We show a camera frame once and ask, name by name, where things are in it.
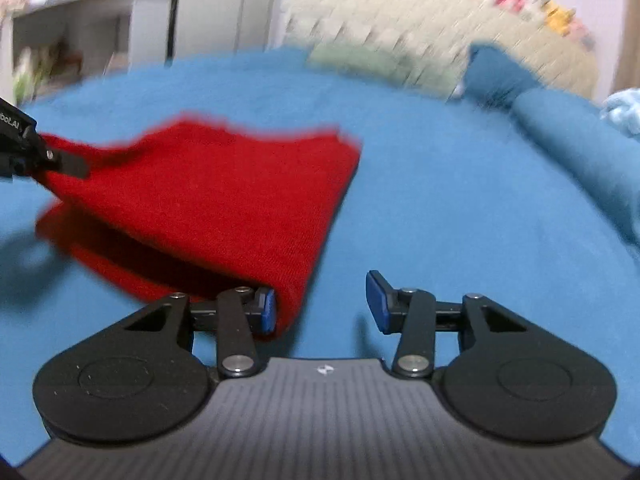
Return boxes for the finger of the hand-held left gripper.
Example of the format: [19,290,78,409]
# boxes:
[30,146,92,179]

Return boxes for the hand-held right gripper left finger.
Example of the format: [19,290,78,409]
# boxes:
[125,286,278,380]

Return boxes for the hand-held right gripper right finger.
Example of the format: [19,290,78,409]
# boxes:
[366,270,528,380]

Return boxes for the red knit sweater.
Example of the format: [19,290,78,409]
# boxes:
[35,117,363,343]

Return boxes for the blue bed sheet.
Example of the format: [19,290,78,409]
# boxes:
[0,45,640,466]

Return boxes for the white shelf desk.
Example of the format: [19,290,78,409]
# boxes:
[0,0,176,108]

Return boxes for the white wardrobe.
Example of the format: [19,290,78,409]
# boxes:
[167,0,282,63]

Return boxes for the green pillow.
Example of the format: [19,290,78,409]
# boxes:
[306,42,463,97]

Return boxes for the blue duvet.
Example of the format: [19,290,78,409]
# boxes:
[514,87,640,252]

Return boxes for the blue pillow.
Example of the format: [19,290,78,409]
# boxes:
[464,42,547,111]

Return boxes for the cream quilted headboard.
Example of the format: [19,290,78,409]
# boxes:
[281,0,601,103]

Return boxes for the light blue blanket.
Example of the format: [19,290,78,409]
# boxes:
[600,89,640,136]

